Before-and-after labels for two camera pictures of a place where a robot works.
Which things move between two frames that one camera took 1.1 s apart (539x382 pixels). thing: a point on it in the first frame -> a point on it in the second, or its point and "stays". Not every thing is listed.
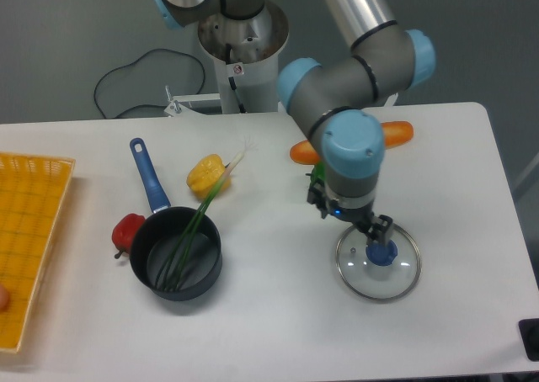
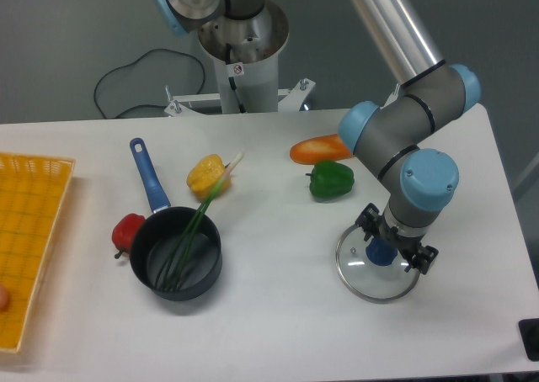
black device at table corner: (529, 328) stays
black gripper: (360, 216) -> (407, 246)
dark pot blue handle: (175, 252) stays
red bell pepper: (124, 230) stays
